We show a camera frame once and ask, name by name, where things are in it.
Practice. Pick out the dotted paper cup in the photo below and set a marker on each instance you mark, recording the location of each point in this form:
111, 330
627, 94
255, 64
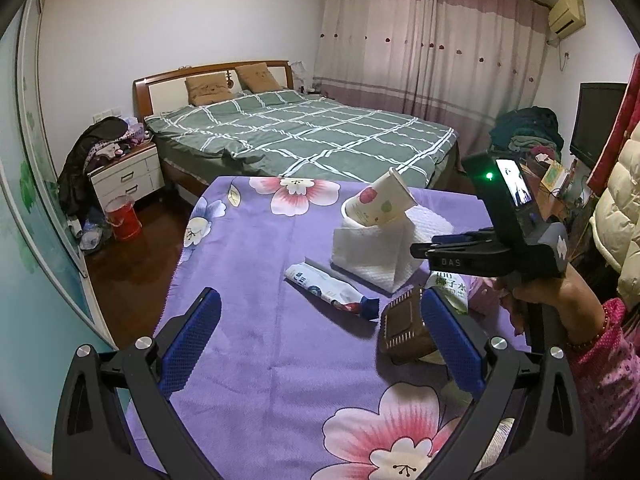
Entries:
375, 205

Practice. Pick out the person's right forearm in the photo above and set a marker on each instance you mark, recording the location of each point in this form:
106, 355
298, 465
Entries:
605, 390

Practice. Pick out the grey plastic bag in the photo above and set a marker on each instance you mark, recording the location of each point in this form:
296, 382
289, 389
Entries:
92, 240

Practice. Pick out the red hanging cloth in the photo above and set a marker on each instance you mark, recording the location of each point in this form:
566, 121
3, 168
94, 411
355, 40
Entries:
617, 130

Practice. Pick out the glass wardrobe door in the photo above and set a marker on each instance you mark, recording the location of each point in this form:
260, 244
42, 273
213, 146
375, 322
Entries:
40, 210

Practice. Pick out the bed with green quilt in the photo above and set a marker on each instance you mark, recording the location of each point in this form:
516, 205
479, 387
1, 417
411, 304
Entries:
300, 135

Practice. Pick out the white nightstand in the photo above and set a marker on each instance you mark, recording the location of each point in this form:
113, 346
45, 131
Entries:
125, 175

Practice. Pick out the black television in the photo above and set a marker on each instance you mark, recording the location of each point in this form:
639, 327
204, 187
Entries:
595, 120

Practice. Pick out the pile of folded clothes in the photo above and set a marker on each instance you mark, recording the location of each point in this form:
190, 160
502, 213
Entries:
525, 130

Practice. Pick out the dark jacket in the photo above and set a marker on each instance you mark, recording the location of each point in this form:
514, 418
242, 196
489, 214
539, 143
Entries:
75, 175

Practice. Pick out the red bucket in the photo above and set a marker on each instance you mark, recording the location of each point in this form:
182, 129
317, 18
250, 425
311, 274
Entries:
122, 222

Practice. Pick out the person's right hand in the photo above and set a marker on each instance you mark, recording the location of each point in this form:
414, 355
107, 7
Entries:
565, 305

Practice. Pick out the green white bottle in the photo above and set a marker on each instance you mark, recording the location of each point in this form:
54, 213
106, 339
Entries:
450, 290

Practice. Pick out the pink wrapper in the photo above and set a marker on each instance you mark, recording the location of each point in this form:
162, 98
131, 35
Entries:
482, 300

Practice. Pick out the white blue snack packet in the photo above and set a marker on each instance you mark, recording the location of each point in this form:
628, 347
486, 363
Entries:
320, 287

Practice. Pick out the purple floral tablecloth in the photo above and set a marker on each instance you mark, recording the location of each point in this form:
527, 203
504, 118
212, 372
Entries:
280, 360

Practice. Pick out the wooden bed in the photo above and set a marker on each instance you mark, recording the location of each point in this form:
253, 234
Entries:
165, 87

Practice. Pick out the brown plastic tray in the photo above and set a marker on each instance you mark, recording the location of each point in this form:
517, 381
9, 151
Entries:
402, 325

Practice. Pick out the brown pillow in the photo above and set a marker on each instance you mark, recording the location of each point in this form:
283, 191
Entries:
257, 77
207, 90

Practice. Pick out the white puffer jacket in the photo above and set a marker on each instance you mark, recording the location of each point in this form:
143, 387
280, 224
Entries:
625, 200

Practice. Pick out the beige air conditioner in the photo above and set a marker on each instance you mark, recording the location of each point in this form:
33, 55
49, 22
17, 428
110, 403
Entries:
567, 15

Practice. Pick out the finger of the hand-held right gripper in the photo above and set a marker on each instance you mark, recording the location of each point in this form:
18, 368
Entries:
462, 238
450, 261

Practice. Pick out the white bedside clutter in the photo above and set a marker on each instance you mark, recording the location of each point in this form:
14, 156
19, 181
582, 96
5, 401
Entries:
302, 72

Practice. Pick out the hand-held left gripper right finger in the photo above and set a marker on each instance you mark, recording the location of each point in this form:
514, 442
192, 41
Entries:
450, 345

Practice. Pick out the pink striped curtain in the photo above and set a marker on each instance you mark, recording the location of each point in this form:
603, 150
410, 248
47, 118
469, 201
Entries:
425, 50

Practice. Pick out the wooden desk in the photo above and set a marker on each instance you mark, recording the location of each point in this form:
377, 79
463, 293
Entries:
552, 207

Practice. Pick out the yellow green card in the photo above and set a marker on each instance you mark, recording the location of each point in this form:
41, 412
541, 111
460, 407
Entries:
552, 177

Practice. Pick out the pink clothes pile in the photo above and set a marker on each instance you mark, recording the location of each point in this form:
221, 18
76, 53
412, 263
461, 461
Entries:
132, 135

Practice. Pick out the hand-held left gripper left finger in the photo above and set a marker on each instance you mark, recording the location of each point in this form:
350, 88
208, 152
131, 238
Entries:
192, 342

